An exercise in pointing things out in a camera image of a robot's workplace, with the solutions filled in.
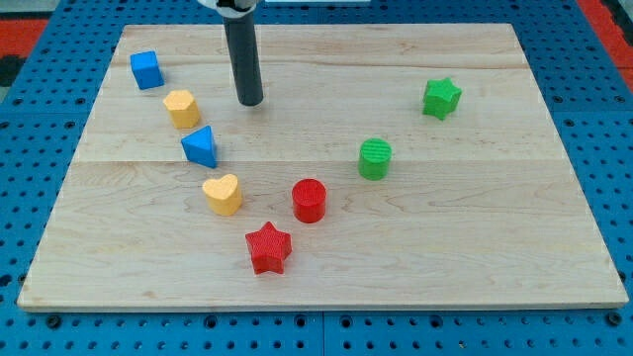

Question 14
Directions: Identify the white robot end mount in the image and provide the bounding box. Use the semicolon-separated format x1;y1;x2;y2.
197;0;260;19

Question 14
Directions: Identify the blue cube block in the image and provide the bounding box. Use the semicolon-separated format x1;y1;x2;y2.
130;50;164;90

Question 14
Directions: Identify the blue triangle block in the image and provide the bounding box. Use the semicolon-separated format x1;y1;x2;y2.
181;126;218;168

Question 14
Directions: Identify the green cylinder block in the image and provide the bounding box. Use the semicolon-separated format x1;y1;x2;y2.
358;137;392;181

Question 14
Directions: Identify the green star block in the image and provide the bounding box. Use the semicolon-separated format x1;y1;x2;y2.
422;77;462;121

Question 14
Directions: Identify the yellow hexagon block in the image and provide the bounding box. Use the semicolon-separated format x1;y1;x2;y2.
163;90;201;129

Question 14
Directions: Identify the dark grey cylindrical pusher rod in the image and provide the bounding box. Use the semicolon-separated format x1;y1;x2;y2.
224;13;263;107

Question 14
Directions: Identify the red cylinder block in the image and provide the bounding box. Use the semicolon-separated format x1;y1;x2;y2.
291;178;327;223

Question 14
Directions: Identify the yellow heart block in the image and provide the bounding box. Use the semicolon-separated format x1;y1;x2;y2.
202;174;242;217

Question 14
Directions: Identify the red star block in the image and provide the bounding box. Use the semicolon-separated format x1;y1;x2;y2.
245;222;293;275

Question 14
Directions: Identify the light wooden board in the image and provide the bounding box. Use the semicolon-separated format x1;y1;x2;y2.
18;24;628;312

